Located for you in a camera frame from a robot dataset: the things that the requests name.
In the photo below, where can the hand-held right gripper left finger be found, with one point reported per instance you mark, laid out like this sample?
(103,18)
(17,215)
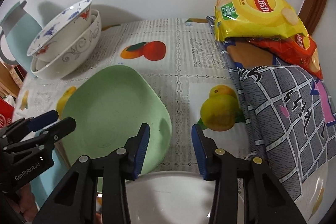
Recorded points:
(141,150)

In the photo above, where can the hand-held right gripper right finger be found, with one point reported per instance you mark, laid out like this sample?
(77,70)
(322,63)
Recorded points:
(198,153)

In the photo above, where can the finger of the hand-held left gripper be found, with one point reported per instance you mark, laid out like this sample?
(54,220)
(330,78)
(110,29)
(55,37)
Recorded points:
(44,119)
(63,127)

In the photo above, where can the green plate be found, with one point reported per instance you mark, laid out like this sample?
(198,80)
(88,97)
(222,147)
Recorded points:
(113,108)

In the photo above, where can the plain white bowl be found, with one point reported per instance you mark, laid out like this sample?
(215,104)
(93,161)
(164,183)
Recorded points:
(170,200)

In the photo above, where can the light blue stool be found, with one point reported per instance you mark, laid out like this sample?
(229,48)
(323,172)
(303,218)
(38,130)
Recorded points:
(44,187)

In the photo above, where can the red box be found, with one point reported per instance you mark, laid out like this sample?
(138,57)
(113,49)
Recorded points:
(5,113)

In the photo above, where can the brown patterned box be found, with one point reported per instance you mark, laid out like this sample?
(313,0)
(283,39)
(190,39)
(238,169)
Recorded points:
(10,77)

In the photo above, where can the white bowl with swirl pattern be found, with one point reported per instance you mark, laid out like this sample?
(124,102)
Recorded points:
(78,56)

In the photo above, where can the fruit print tablecloth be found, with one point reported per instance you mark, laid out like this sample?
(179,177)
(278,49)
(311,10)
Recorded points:
(178,69)

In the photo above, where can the grey checked cloth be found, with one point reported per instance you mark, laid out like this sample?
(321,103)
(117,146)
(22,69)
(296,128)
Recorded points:
(275,113)

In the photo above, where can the light blue thermos jug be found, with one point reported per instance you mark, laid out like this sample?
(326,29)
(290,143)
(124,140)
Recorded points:
(18,29)

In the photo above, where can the blue and red floral bowl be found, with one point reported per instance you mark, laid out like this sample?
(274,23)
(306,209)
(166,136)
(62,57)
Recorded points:
(60,27)

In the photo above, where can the orange chip bag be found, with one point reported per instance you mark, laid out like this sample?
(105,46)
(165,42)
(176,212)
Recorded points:
(302,56)

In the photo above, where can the yellow chip bag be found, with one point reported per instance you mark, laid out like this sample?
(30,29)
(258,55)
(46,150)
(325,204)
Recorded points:
(257,19)

